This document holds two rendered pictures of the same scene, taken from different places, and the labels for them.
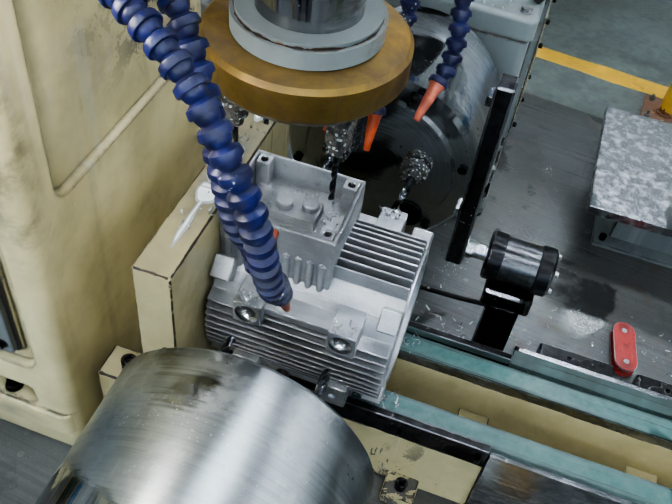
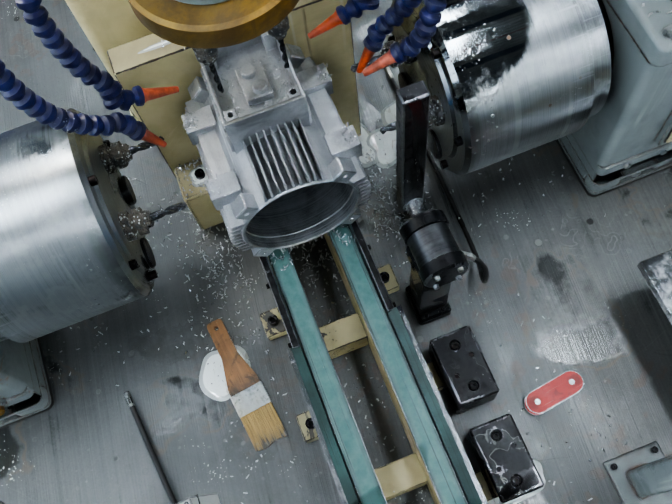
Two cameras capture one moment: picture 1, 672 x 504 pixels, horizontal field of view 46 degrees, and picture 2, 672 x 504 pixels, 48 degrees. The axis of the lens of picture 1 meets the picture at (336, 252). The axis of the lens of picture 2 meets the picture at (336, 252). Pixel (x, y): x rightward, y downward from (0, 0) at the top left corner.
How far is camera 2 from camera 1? 0.66 m
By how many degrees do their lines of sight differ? 39
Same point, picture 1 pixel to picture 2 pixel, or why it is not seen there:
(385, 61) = (216, 14)
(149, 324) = not seen: hidden behind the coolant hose
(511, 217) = (618, 220)
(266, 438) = (36, 205)
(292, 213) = (245, 83)
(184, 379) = (40, 140)
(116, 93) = not seen: outside the picture
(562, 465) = (331, 401)
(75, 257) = (125, 20)
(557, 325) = (530, 330)
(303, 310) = (216, 155)
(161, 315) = not seen: hidden behind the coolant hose
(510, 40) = (640, 52)
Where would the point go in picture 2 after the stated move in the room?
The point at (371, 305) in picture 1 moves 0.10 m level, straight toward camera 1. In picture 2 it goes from (247, 186) to (172, 226)
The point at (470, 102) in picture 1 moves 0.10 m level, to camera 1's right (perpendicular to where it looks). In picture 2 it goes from (500, 88) to (557, 149)
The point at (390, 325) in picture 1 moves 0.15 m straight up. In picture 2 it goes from (237, 208) to (206, 144)
